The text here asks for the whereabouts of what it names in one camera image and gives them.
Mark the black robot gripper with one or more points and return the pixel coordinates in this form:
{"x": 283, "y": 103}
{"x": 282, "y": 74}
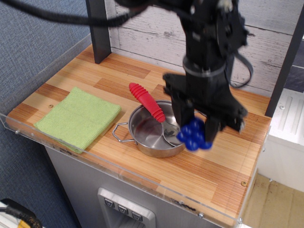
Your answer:
{"x": 209, "y": 95}

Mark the blue toy grape bunch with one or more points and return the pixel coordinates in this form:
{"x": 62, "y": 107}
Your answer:
{"x": 193, "y": 135}

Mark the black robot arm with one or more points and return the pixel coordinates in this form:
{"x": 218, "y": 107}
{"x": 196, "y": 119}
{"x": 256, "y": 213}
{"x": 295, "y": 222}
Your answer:
{"x": 214, "y": 32}

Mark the small steel pot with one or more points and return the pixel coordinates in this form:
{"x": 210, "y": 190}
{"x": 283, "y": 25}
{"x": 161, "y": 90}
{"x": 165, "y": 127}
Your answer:
{"x": 146, "y": 132}

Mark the white ridged side unit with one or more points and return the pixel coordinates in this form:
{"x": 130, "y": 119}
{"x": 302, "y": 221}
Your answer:
{"x": 282, "y": 156}

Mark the green folded cloth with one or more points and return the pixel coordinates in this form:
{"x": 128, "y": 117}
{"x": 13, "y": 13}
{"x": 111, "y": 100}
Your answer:
{"x": 78, "y": 120}

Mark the silver dispenser button panel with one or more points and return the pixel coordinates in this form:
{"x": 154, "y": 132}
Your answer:
{"x": 120, "y": 212}

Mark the grey toy fridge cabinet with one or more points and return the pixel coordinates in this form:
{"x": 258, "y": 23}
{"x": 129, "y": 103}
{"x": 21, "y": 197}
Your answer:
{"x": 81, "y": 182}

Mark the yellow object at corner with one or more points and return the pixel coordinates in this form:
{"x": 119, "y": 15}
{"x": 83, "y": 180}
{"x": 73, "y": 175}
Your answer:
{"x": 23, "y": 224}

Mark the red handled metal spoon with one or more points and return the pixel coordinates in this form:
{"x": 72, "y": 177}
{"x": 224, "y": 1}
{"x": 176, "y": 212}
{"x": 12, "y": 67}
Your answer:
{"x": 169, "y": 131}

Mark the dark left frame post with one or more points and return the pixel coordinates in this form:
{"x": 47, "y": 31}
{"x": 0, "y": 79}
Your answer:
{"x": 99, "y": 35}

